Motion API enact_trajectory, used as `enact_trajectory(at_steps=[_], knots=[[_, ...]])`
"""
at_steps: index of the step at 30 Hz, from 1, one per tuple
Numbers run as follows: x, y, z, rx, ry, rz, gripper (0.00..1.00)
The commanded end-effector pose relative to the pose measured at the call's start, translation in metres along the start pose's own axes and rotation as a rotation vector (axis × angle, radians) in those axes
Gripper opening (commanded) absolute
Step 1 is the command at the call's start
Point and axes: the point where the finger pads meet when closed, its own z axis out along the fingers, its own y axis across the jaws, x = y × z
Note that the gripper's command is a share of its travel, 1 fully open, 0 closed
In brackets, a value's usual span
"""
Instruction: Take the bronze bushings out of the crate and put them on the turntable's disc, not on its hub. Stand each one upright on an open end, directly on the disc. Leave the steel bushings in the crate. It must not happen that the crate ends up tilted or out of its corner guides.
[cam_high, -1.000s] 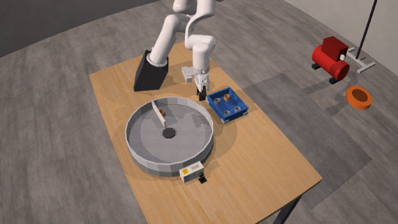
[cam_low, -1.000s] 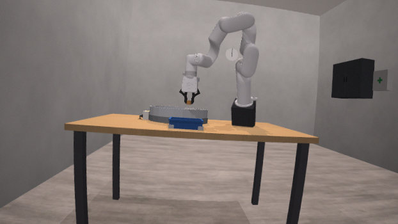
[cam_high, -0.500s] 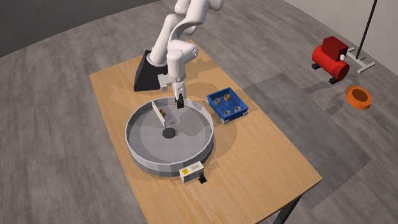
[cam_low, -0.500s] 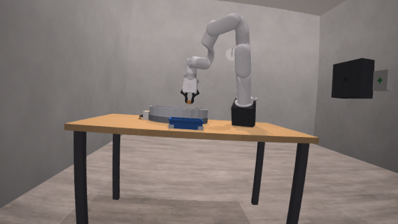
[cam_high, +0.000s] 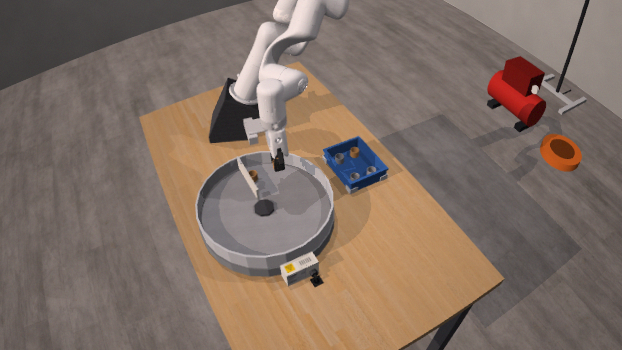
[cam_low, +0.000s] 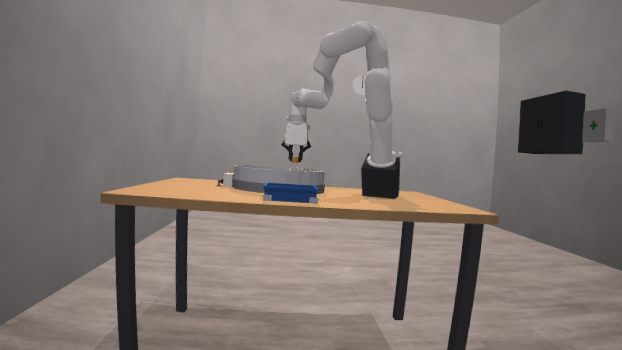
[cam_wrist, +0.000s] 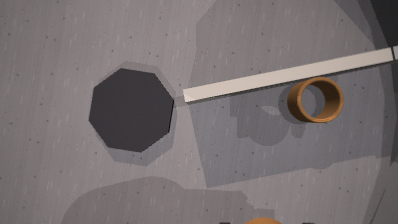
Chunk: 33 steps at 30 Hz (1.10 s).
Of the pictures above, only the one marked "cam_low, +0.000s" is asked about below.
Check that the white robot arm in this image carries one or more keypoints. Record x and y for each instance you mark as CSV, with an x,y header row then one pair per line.
x,y
377,86

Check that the blue crate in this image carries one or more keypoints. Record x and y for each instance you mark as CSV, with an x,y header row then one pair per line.
x,y
290,192

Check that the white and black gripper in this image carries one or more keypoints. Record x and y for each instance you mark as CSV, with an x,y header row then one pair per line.
x,y
296,134

